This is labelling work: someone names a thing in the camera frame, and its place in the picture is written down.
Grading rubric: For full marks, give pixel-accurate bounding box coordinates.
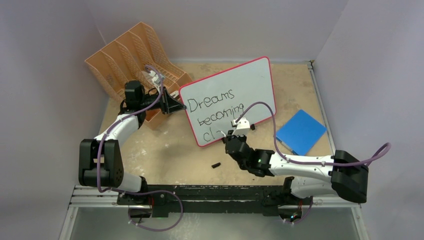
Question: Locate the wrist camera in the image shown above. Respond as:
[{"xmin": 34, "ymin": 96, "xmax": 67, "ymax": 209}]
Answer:
[
  {"xmin": 231, "ymin": 117, "xmax": 251, "ymax": 136},
  {"xmin": 147, "ymin": 70, "xmax": 165, "ymax": 95}
]

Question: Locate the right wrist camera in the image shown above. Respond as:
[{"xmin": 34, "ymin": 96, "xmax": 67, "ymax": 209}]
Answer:
[{"xmin": 231, "ymin": 117, "xmax": 251, "ymax": 136}]

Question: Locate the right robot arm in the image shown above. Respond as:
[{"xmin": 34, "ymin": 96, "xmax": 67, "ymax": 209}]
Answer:
[{"xmin": 222, "ymin": 134, "xmax": 369, "ymax": 204}]

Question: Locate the blue notebook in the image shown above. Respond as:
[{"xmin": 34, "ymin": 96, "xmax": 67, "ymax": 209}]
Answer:
[{"xmin": 276, "ymin": 109, "xmax": 327, "ymax": 156}]

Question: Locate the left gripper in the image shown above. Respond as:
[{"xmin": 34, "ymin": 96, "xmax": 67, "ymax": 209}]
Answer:
[{"xmin": 139, "ymin": 87, "xmax": 186, "ymax": 115}]

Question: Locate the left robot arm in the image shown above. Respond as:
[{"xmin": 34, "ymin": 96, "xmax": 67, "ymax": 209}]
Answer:
[{"xmin": 78, "ymin": 80, "xmax": 187, "ymax": 205}]

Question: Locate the purple cable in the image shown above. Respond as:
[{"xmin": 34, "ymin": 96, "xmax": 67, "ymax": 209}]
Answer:
[
  {"xmin": 96, "ymin": 64, "xmax": 184, "ymax": 233},
  {"xmin": 234, "ymin": 101, "xmax": 392, "ymax": 226}
]

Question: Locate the pink-framed whiteboard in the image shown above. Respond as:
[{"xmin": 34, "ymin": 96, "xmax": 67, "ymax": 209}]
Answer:
[{"xmin": 179, "ymin": 56, "xmax": 277, "ymax": 147}]

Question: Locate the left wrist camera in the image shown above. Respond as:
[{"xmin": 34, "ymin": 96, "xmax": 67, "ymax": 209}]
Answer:
[{"xmin": 147, "ymin": 70, "xmax": 165, "ymax": 95}]

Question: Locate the black marker cap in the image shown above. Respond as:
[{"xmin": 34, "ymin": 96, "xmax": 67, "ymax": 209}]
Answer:
[{"xmin": 211, "ymin": 162, "xmax": 221, "ymax": 169}]

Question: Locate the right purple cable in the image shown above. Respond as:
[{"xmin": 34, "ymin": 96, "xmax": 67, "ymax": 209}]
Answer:
[{"xmin": 234, "ymin": 101, "xmax": 392, "ymax": 226}]

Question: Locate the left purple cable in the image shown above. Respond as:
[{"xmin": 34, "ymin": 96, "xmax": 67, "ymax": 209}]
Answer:
[{"xmin": 96, "ymin": 64, "xmax": 184, "ymax": 233}]

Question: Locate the peach plastic file organizer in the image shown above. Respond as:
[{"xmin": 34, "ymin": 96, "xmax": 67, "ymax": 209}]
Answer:
[{"xmin": 85, "ymin": 22, "xmax": 192, "ymax": 104}]

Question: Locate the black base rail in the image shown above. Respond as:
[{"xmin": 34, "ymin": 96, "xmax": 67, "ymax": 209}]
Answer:
[{"xmin": 117, "ymin": 184, "xmax": 311, "ymax": 218}]

